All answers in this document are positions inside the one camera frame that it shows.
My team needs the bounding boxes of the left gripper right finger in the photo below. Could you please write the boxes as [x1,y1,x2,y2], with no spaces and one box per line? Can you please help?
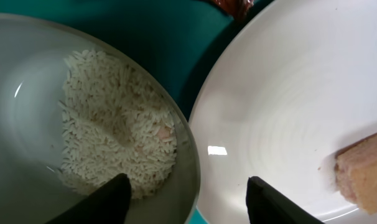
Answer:
[246,176,323,224]

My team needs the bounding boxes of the grey bowl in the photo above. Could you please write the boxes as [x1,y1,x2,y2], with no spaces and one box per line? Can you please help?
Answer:
[0,14,200,223]

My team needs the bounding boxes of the white rice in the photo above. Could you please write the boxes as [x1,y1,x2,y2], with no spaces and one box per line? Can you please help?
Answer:
[58,50,177,199]

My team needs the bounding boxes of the red candy wrapper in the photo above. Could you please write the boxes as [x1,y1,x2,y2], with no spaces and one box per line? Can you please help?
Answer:
[212,0,254,21]

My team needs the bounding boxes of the white round plate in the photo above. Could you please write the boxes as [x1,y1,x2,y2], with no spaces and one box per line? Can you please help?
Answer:
[189,0,377,223]

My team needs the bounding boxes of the orange food cube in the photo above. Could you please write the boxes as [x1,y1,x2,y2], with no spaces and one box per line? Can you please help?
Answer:
[335,133,377,215]

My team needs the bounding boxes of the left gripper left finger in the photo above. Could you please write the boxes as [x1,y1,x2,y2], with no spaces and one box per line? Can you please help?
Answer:
[47,174,131,224]

